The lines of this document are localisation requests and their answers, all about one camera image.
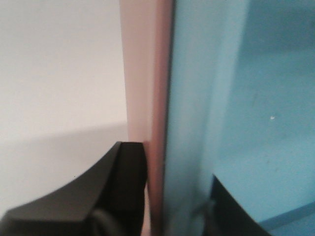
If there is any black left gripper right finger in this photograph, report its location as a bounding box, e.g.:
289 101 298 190
208 176 269 236

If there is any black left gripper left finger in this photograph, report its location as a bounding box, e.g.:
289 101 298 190
0 142 147 236

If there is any light blue plastic box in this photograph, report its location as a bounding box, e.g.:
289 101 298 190
163 0 315 236

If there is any pink plastic box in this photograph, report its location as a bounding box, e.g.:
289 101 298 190
119 0 174 236

